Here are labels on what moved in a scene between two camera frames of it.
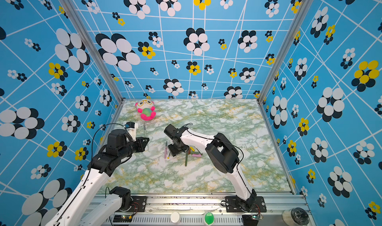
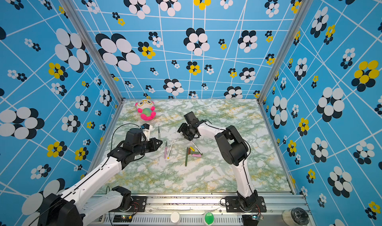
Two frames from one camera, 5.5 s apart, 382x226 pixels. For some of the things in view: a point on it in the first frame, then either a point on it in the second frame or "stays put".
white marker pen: [196, 149] stays put
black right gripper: [173, 152] → [182, 129]
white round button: [175, 217] stays put
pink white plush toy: [146, 108] stays put
